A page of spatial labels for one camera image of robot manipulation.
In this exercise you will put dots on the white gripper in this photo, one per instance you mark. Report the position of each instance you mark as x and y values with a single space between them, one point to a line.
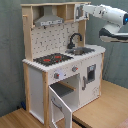
96 11

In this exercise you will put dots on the white toy microwave door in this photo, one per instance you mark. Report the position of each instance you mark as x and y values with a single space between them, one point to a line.
78 12

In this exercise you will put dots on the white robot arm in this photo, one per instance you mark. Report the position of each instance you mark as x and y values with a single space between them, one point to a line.
116 19

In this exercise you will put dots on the white wooden toy kitchen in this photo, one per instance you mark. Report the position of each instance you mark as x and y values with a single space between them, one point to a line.
46 40

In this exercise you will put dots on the black toy faucet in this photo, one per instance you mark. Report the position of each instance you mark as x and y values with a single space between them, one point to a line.
73 40

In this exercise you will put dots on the grey toy sink basin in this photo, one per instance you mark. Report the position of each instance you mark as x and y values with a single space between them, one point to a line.
79 51

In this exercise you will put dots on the grey range hood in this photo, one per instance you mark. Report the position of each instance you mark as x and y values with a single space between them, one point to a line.
48 18

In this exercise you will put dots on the white fridge door with dispenser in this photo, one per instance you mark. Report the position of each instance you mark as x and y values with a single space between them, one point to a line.
90 79

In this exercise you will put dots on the right red stove knob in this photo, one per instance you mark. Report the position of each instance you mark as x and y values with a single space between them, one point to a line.
74 69

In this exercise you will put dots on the red stove knob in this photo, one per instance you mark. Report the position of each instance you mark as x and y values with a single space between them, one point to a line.
56 75
74 69

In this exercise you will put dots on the black toy stovetop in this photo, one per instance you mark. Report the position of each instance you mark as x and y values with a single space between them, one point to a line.
52 59

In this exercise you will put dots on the left red stove knob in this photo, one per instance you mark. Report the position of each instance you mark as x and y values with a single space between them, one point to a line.
56 75

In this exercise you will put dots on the white open oven door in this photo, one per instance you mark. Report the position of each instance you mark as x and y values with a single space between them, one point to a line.
63 101

